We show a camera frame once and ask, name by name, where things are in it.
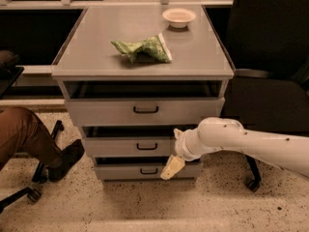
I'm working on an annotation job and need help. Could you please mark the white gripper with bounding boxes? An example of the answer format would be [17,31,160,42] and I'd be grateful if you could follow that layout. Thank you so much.
[160,129,194,180]

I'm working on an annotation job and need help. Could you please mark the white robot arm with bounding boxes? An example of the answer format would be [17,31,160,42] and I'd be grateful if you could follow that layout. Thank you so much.
[160,117,309,180]

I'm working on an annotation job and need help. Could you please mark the grey drawer cabinet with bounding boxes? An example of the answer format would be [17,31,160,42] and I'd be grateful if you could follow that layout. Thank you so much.
[52,5,233,181]

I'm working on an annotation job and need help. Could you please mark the grey bottom drawer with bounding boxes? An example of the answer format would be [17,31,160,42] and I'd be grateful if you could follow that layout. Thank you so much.
[93,156,204,181]

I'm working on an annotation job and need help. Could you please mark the green chip bag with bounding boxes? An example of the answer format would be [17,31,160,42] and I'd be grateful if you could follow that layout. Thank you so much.
[111,34,173,63]

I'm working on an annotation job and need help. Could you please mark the black shoe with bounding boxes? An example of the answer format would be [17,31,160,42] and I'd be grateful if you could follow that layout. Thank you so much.
[48,139,85,182]

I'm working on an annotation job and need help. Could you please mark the white bowl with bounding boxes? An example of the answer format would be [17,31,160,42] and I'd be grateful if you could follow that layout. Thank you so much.
[162,8,196,28]

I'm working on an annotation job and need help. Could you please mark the black chair base left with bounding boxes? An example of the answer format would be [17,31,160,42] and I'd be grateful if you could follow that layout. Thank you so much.
[0,120,64,213]

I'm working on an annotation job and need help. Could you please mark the black office chair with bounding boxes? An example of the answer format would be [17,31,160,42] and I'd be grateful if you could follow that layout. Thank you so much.
[221,0,309,192]

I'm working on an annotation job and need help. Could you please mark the person leg brown trousers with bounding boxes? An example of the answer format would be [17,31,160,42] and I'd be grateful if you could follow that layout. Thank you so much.
[0,107,62,170]

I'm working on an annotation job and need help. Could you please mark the dark desk edge left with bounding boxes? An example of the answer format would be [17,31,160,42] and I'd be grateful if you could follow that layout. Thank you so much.
[0,50,24,99]

